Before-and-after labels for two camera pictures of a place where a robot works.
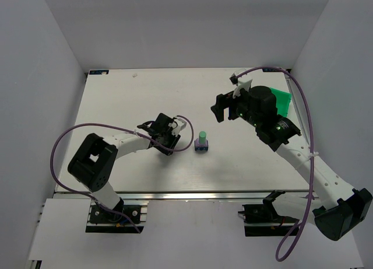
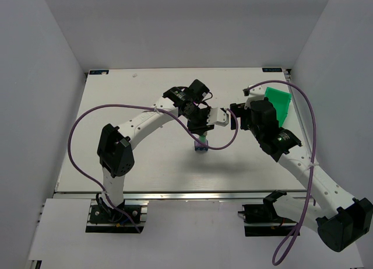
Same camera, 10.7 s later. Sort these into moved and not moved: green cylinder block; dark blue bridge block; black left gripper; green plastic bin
Moved: black left gripper
Not moved: green cylinder block; dark blue bridge block; green plastic bin
